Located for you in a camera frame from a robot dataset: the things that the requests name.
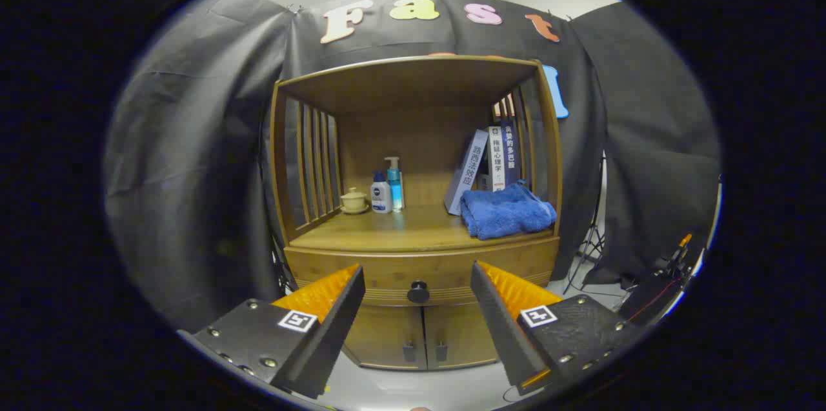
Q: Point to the dark blue book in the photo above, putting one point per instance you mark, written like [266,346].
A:
[510,153]

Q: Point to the white bottle with blue cap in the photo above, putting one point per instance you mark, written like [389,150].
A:
[381,198]

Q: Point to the blue pump bottle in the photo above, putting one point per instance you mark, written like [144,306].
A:
[395,188]

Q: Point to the grey book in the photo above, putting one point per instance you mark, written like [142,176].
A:
[468,169]

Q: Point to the wooden cabinet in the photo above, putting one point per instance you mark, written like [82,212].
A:
[413,85]

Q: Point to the wooden cabinet door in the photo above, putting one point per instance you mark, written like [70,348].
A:
[387,333]
[461,333]

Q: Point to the wooden countertop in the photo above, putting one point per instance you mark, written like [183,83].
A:
[413,230]

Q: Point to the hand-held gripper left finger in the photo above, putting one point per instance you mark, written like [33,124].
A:
[335,327]

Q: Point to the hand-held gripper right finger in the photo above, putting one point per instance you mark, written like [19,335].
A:
[497,320]

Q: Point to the blue towel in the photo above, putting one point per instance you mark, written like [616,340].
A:
[506,211]

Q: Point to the black tripod stand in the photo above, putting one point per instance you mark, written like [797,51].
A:
[590,246]

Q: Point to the wooden drawer with black knob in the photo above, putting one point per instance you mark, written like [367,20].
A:
[419,266]

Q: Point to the cream lidded tea cup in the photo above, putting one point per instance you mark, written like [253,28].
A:
[353,200]

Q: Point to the black equipment with orange tip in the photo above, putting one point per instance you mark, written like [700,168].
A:
[674,256]

